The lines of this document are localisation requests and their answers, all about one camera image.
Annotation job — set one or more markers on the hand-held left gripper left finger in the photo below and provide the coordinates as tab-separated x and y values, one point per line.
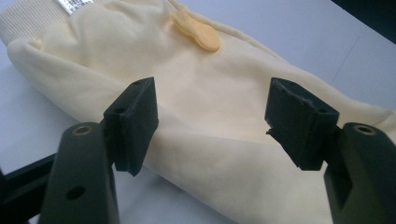
124	130

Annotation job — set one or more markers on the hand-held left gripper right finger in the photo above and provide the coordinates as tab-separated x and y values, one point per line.
361	161

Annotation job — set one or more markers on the cream baby pants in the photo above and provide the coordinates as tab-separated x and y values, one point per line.
202	93

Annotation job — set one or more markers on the pale yellow garment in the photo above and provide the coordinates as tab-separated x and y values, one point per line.
311	34

